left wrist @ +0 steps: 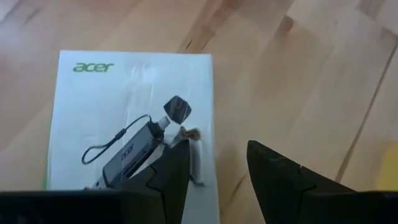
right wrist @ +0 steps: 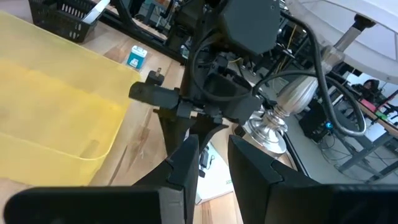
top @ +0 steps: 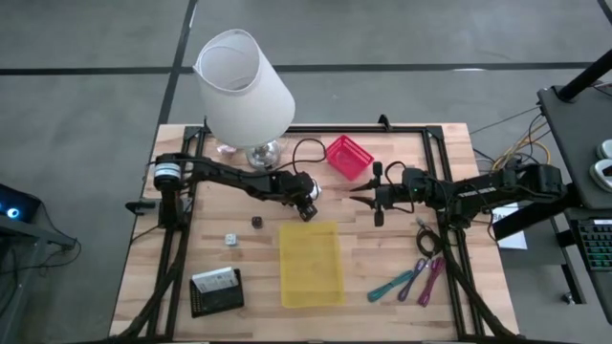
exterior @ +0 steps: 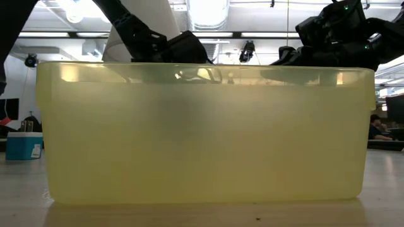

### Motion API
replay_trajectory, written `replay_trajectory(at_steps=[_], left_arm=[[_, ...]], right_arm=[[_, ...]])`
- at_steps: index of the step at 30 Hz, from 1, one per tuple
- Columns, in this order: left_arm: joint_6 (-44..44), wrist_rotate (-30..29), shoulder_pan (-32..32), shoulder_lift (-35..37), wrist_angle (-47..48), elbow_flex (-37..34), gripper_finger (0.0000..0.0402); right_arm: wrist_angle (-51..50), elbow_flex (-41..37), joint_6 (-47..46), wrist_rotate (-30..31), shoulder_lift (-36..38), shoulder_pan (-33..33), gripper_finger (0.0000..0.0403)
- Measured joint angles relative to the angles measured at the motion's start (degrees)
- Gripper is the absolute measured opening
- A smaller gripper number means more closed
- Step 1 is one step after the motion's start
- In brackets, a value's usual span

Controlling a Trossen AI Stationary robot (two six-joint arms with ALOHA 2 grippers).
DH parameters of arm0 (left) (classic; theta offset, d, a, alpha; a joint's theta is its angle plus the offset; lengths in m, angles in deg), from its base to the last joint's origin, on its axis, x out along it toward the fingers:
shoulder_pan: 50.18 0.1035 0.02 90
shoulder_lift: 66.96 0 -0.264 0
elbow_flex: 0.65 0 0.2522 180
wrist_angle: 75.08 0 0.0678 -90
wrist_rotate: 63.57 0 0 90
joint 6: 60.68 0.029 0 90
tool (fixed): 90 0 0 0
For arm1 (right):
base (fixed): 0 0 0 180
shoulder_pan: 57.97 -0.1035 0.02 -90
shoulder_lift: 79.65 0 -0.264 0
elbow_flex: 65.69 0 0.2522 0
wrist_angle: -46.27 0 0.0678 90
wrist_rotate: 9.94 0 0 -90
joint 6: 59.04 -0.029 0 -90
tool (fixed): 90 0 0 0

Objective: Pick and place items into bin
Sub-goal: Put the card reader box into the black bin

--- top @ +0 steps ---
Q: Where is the white paper sheet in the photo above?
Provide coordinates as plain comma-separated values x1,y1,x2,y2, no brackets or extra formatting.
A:
491,203,529,250

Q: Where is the magenta cable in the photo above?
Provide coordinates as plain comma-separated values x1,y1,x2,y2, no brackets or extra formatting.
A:
417,256,447,308

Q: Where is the yellow translucent plastic bin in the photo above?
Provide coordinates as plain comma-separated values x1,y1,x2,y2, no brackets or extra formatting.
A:
278,220,346,310

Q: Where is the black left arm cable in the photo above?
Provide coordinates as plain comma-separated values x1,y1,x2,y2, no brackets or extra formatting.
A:
267,137,329,176

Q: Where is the teal cable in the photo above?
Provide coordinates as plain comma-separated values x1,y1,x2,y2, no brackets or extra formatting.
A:
366,269,415,303

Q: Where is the purple cable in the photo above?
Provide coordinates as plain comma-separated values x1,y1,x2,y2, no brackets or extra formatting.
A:
397,258,428,303

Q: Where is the black computer with blue light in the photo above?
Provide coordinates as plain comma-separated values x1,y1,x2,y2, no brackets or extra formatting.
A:
0,183,42,224

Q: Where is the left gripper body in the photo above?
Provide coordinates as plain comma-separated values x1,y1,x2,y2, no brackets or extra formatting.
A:
285,171,320,224

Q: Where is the black box with card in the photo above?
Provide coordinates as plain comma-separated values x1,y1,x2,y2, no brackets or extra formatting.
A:
188,268,246,319

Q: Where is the black backlit keyboard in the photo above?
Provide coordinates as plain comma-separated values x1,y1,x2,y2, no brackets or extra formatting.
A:
576,218,612,272

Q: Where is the white shade table lamp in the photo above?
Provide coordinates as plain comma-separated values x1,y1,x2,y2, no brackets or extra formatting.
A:
192,28,296,172

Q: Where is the white Acer adapter box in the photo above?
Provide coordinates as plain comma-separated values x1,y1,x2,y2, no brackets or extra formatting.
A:
191,266,239,294

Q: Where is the black keyboard desk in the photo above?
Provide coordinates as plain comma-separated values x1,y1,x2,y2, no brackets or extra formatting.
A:
492,183,612,326

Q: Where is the black side table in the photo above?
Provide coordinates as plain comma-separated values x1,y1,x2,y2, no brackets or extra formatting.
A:
536,84,612,211

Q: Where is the black vertical pole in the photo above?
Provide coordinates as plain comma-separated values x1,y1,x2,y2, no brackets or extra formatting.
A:
557,47,612,102

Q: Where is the red plastic basket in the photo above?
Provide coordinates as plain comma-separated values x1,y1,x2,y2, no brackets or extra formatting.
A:
325,134,376,182

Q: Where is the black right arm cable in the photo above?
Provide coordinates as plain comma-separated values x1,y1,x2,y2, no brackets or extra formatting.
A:
383,161,416,215

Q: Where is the black aluminium table frame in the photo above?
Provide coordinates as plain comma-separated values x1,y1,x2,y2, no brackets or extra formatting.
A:
109,122,520,344

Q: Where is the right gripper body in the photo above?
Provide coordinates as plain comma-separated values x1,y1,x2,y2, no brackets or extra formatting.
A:
372,161,429,227

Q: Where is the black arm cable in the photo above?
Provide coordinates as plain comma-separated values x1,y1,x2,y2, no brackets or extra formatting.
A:
267,137,329,176
383,161,416,215

